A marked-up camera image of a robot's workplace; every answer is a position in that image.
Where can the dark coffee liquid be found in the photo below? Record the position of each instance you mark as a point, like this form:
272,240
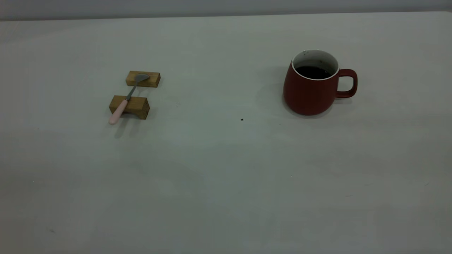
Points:
313,72

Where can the arched wooden block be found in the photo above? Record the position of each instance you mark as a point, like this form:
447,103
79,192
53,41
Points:
139,106

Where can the red ceramic mug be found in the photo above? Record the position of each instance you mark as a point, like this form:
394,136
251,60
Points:
307,97

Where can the flat rectangular wooden block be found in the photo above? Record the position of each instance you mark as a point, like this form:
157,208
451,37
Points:
152,81

